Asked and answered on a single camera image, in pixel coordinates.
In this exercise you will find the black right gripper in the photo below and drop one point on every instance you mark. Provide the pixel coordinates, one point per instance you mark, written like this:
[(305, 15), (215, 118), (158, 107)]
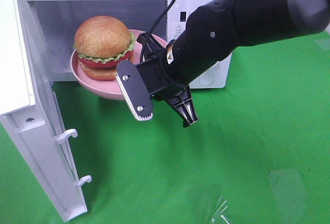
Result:
[(167, 71)]

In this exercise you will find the round microwave door button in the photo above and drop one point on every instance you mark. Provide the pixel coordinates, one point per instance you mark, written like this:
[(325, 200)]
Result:
[(206, 78)]

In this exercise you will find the pink round plate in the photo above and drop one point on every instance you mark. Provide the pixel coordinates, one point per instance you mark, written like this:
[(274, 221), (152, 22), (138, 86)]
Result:
[(108, 89)]

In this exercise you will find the burger with lettuce and tomato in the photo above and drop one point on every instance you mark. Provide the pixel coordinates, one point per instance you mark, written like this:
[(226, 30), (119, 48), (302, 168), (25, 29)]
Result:
[(101, 43)]

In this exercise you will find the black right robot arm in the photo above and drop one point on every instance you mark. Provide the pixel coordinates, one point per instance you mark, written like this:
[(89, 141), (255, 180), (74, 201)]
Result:
[(247, 23)]

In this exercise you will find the white microwave oven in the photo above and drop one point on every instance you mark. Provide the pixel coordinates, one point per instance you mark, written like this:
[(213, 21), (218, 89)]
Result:
[(60, 19)]

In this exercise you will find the clear tape piece on table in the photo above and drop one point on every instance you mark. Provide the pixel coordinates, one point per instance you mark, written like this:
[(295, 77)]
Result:
[(217, 210)]

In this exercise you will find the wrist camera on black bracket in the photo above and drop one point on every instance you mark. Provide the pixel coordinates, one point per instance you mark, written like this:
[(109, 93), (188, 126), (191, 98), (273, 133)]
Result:
[(134, 91)]

